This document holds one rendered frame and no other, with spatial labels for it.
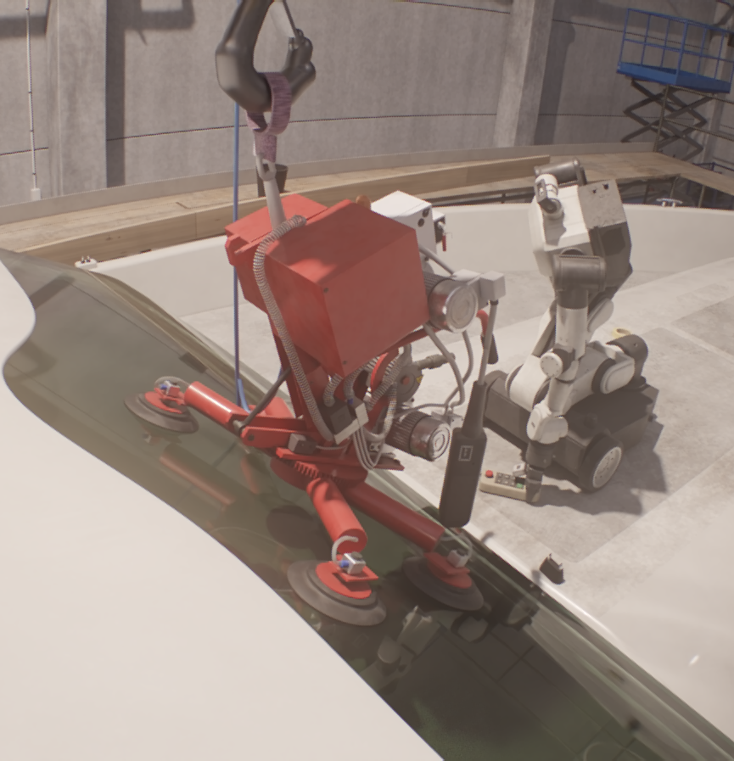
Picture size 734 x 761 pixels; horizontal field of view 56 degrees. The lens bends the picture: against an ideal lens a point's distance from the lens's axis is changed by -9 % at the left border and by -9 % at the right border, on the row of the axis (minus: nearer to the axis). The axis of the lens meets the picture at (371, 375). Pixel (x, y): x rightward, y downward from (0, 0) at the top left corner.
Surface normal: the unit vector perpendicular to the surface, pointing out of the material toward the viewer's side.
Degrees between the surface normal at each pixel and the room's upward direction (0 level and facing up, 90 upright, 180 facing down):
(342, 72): 90
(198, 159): 90
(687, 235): 90
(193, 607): 21
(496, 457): 0
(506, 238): 90
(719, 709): 38
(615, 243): 115
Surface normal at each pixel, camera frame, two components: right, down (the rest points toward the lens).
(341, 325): 0.63, 0.43
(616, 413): 0.09, -0.87
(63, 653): 0.38, -0.89
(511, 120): -0.77, 0.25
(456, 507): 0.07, 0.49
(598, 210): -0.39, -0.55
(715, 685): 0.41, -0.52
